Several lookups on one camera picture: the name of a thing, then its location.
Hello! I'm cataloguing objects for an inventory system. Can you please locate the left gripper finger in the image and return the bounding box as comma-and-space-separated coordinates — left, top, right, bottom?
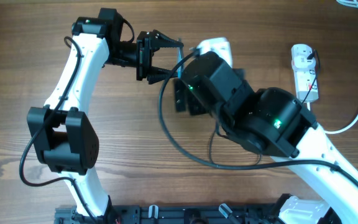
147, 67, 171, 85
152, 33, 184, 52

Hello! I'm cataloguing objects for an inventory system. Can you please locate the turquoise Galaxy S25 smartphone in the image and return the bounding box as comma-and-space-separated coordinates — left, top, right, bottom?
177, 47, 184, 78

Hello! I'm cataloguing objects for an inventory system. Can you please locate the thin black charging cable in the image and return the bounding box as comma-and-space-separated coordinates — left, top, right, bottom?
208, 49, 321, 170

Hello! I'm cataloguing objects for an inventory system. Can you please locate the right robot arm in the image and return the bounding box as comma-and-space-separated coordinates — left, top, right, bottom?
180, 51, 358, 223

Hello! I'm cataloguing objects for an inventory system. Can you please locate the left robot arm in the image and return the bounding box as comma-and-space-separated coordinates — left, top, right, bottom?
27, 7, 183, 223

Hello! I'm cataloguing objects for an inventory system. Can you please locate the white power strip socket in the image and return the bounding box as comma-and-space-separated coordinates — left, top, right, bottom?
291, 44, 319, 103

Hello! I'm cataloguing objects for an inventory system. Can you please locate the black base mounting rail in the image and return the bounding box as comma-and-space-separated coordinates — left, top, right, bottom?
54, 203, 283, 224

